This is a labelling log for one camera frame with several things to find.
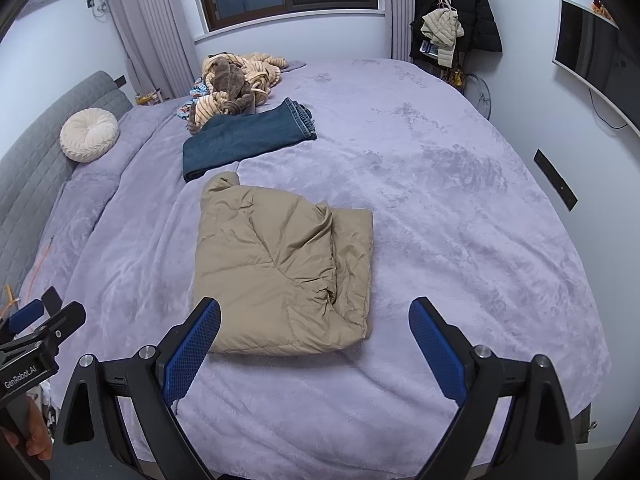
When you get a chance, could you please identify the white round cushion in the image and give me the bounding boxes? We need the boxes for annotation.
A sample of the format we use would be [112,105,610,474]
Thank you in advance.
[60,108,121,163]

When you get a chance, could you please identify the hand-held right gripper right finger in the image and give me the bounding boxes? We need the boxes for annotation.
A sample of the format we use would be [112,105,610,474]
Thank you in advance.
[408,296,576,480]

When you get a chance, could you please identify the grey pleated curtain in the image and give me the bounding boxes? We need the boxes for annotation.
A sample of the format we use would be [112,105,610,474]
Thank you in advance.
[387,0,418,63]
[112,0,201,101]

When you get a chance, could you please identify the black television cable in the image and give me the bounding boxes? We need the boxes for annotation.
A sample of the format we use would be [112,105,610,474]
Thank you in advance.
[592,95,628,131]

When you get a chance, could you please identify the wall mounted television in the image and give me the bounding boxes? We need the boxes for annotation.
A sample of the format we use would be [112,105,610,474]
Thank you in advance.
[552,0,640,136]

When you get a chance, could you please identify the brown plush garment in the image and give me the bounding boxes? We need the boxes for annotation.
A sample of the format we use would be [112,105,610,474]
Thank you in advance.
[202,55,258,116]

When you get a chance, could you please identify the brown patterned bag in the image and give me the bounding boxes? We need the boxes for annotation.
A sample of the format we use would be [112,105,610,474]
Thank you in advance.
[442,57,467,95]

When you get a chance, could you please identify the orange cable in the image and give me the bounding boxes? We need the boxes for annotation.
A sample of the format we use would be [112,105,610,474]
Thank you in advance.
[27,240,55,296]

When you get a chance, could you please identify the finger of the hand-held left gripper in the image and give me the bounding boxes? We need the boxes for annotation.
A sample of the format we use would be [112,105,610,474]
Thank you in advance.
[0,287,63,341]
[20,301,87,350]

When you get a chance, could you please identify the colourful patterned cloth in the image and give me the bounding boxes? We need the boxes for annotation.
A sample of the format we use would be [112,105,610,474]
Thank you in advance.
[175,77,211,123]

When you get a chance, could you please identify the white standing fan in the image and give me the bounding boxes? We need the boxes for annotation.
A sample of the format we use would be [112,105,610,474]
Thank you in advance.
[465,74,493,121]

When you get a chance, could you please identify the person's left hand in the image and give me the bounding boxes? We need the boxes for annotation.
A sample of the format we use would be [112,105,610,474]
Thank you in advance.
[0,395,53,461]

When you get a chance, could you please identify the grey quilted headboard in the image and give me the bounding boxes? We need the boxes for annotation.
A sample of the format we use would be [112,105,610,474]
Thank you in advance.
[0,71,133,286]

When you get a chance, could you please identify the beige puffer jacket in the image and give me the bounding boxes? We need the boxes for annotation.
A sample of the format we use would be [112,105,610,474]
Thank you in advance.
[192,171,375,357]

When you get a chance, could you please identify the black wall strip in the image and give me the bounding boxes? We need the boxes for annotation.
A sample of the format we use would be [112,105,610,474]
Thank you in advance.
[533,149,578,212]

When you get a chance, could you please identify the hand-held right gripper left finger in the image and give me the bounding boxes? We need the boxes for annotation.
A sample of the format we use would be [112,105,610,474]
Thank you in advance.
[50,296,222,480]

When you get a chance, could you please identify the beige striped garment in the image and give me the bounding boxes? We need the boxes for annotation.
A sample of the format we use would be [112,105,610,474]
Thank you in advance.
[187,52,288,128]

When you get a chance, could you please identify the folded blue jeans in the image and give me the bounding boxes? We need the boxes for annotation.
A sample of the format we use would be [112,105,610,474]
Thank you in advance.
[182,97,318,183]

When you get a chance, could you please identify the black hanging coat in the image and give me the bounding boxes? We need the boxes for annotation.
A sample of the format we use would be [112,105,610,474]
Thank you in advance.
[409,0,503,61]

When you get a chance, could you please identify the beige hanging puffer vest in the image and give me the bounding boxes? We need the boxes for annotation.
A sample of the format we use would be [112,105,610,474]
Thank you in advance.
[421,8,466,67]

